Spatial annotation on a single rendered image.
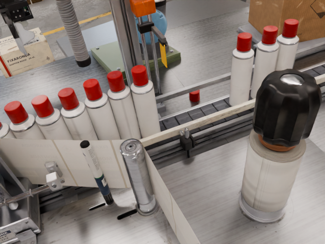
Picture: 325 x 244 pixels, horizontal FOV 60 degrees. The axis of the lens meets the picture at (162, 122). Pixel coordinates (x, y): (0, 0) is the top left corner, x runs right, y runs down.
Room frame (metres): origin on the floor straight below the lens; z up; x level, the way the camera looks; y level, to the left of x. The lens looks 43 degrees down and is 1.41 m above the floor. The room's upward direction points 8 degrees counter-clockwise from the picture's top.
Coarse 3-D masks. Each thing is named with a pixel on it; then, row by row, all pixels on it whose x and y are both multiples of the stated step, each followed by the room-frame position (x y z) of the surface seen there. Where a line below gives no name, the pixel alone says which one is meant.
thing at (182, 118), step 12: (312, 72) 0.68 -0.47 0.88; (324, 72) 0.68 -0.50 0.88; (324, 84) 0.62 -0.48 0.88; (204, 108) 0.59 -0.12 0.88; (216, 108) 0.59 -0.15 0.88; (252, 108) 0.56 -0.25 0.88; (168, 120) 0.57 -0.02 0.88; (180, 120) 0.56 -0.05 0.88; (192, 120) 0.56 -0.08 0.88; (228, 120) 0.54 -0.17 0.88; (192, 132) 0.51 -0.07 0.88; (156, 144) 0.49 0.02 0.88
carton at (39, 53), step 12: (12, 36) 0.93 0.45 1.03; (36, 36) 0.90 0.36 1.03; (0, 48) 0.85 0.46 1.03; (12, 48) 0.84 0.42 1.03; (36, 48) 0.85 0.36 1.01; (48, 48) 0.86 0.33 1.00; (0, 60) 0.80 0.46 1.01; (12, 60) 0.81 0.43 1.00; (24, 60) 0.83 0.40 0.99; (36, 60) 0.84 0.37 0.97; (48, 60) 0.85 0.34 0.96; (12, 72) 0.81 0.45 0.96
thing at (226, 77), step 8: (304, 48) 0.69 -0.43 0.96; (312, 48) 0.69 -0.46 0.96; (320, 48) 0.70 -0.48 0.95; (296, 56) 0.68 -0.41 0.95; (208, 80) 0.61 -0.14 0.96; (216, 80) 0.61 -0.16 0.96; (224, 80) 0.61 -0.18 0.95; (184, 88) 0.59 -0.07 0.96; (192, 88) 0.59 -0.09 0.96; (200, 88) 0.60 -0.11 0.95; (160, 96) 0.57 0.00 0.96; (168, 96) 0.57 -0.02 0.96; (176, 96) 0.58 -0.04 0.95
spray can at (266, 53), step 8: (264, 32) 0.61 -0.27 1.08; (272, 32) 0.59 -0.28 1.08; (264, 40) 0.60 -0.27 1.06; (272, 40) 0.59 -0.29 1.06; (264, 48) 0.59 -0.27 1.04; (272, 48) 0.59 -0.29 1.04; (256, 56) 0.61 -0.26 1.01; (264, 56) 0.59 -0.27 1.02; (272, 56) 0.58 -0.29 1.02; (256, 64) 0.60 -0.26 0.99; (264, 64) 0.59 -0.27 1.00; (272, 64) 0.59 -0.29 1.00; (256, 72) 0.60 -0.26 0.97; (264, 72) 0.59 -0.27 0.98; (256, 80) 0.60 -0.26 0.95; (256, 88) 0.59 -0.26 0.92
